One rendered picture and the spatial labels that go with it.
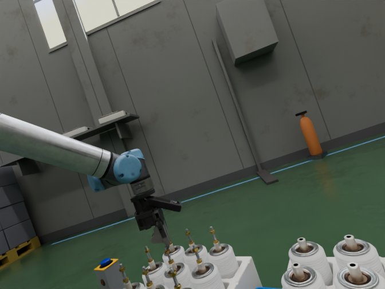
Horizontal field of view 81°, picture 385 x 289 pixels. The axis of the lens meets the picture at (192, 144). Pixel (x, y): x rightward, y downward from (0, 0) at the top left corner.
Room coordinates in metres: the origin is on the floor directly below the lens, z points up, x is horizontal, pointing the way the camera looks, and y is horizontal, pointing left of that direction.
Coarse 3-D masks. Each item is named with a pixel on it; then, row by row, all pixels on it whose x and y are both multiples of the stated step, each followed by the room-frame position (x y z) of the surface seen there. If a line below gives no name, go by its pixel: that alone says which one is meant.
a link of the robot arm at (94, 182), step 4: (88, 176) 0.69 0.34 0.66; (92, 176) 0.67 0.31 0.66; (88, 180) 0.70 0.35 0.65; (92, 180) 0.67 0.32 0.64; (96, 180) 0.67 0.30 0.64; (100, 180) 0.67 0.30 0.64; (104, 180) 0.65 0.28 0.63; (92, 184) 0.68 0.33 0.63; (96, 184) 0.67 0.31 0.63; (100, 184) 0.67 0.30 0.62; (104, 184) 0.68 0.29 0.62; (108, 184) 0.66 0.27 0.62; (92, 188) 0.69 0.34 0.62; (96, 188) 0.67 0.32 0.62; (100, 188) 0.68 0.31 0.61; (104, 188) 0.69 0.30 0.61
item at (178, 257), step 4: (180, 248) 0.95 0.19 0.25; (180, 252) 0.93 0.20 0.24; (184, 252) 0.96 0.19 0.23; (164, 256) 0.93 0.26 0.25; (172, 256) 0.91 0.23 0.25; (176, 256) 0.91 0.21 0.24; (180, 256) 0.92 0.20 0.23; (164, 260) 0.92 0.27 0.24; (168, 260) 0.91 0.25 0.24; (176, 260) 0.91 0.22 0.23; (180, 260) 0.92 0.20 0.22; (168, 264) 0.91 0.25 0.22
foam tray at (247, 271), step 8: (240, 256) 0.86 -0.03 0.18; (248, 256) 0.85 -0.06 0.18; (240, 264) 0.84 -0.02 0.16; (248, 264) 0.80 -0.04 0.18; (240, 272) 0.77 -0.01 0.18; (248, 272) 0.79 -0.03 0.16; (256, 272) 0.83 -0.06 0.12; (224, 280) 0.76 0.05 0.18; (232, 280) 0.74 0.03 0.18; (240, 280) 0.74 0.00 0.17; (248, 280) 0.78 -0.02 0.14; (256, 280) 0.82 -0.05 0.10; (232, 288) 0.70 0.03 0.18; (240, 288) 0.73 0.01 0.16; (248, 288) 0.76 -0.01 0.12
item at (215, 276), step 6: (216, 270) 0.71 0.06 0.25; (210, 276) 0.69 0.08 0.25; (216, 276) 0.69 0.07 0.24; (192, 282) 0.70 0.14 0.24; (198, 282) 0.68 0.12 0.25; (204, 282) 0.68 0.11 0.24; (210, 282) 0.68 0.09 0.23; (216, 282) 0.69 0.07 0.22; (222, 282) 0.72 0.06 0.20; (198, 288) 0.68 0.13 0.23; (204, 288) 0.68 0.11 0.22; (210, 288) 0.68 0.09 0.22; (216, 288) 0.68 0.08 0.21; (222, 288) 0.70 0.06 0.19
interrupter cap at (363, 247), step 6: (342, 240) 0.62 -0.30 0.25; (360, 240) 0.60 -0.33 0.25; (336, 246) 0.61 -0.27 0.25; (342, 246) 0.60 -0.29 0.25; (360, 246) 0.58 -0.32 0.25; (366, 246) 0.57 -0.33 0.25; (342, 252) 0.58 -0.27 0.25; (348, 252) 0.57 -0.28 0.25; (354, 252) 0.56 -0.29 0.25; (360, 252) 0.56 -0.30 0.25; (366, 252) 0.55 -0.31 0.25
